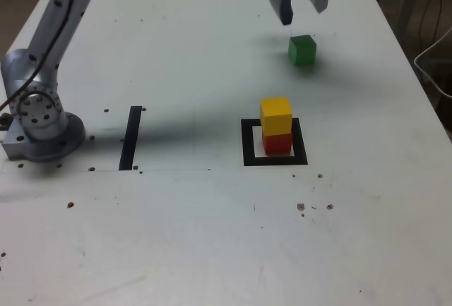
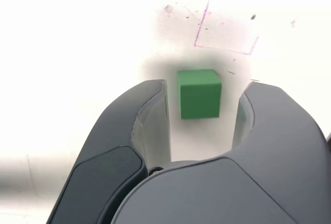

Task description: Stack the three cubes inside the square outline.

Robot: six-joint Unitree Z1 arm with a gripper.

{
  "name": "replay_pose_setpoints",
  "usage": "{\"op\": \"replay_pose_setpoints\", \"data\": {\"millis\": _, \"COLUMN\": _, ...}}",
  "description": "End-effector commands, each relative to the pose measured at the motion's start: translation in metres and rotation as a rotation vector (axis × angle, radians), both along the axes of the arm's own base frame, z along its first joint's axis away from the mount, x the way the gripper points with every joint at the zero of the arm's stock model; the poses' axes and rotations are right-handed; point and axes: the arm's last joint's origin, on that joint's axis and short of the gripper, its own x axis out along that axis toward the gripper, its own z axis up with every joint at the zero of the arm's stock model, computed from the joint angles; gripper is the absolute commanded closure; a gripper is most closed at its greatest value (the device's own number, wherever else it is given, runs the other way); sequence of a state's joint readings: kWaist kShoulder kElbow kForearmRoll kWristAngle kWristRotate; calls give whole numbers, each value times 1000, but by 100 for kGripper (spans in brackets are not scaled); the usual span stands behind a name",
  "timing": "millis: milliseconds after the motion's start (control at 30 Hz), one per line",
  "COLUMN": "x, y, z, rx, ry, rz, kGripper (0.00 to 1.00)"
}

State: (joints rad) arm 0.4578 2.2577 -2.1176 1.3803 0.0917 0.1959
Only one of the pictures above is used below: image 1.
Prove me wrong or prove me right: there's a green cube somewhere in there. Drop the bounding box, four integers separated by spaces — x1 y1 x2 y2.
287 34 318 66

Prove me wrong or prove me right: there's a yellow cube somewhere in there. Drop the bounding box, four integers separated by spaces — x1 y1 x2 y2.
259 96 294 136

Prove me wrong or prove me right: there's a red cube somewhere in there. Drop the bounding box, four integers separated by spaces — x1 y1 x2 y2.
261 131 294 157

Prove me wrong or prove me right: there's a black tape square outline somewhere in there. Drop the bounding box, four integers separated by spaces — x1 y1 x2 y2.
240 117 309 167

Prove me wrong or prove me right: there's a black tape strip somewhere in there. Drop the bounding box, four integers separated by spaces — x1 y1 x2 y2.
118 105 142 172

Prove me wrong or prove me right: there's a white background cable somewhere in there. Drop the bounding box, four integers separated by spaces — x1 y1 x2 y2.
412 25 452 99

